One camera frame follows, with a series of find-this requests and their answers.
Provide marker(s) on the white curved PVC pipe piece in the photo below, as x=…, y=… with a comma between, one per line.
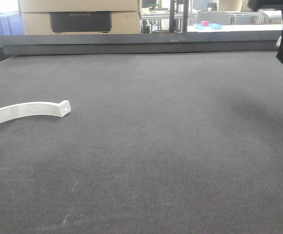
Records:
x=28, y=109

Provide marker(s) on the blue bin far left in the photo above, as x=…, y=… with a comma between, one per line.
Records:
x=11, y=24

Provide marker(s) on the white far table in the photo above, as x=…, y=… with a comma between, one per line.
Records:
x=241, y=27

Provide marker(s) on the pink cube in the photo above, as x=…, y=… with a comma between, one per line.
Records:
x=204, y=23

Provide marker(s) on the light blue tray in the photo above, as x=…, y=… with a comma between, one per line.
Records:
x=213, y=26

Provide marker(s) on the cardboard box with black print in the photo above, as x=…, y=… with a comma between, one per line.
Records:
x=122, y=23

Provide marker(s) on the upper cardboard box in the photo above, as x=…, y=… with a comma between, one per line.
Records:
x=30, y=6

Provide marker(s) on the black vertical post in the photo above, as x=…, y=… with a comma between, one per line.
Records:
x=172, y=16

